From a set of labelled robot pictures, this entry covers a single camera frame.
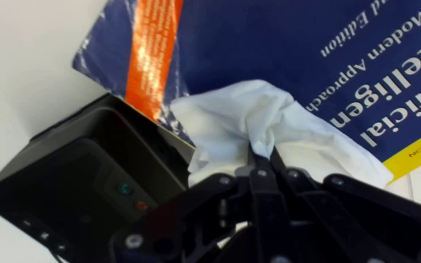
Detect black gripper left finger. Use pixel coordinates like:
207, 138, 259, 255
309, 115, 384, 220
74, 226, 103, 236
112, 144, 292, 263

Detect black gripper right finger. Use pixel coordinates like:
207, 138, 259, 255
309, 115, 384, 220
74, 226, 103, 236
270, 144, 421, 263

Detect white wipe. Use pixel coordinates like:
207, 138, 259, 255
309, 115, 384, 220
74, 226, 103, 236
169, 77, 395, 190

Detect blue textbook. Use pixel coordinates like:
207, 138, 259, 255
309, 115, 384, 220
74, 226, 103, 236
71, 0, 421, 185

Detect black box device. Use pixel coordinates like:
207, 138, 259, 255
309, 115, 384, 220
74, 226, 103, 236
0, 92, 200, 263

